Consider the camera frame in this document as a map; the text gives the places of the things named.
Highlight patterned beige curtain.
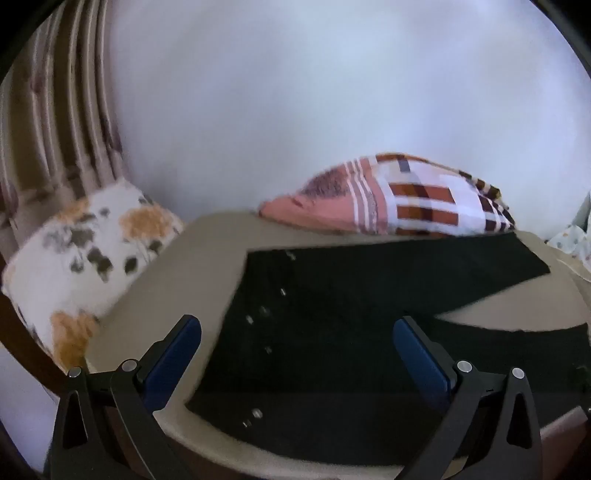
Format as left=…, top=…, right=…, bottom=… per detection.
left=0, top=0, right=126, bottom=261

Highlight black pants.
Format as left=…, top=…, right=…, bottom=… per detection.
left=185, top=232, right=591, bottom=467

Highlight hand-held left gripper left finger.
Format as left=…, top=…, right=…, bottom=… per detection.
left=45, top=315, right=203, bottom=480

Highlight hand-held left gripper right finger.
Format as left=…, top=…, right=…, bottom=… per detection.
left=392, top=316, right=544, bottom=480

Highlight floral white pillow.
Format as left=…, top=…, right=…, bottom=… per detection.
left=1, top=181, right=186, bottom=376

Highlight light printed cloth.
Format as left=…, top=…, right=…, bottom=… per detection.
left=547, top=191, right=591, bottom=274

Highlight beige houndstooth bed mattress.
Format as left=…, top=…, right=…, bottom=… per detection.
left=84, top=210, right=591, bottom=480

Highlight plaid pink white pillow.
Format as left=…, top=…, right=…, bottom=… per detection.
left=257, top=153, right=516, bottom=239

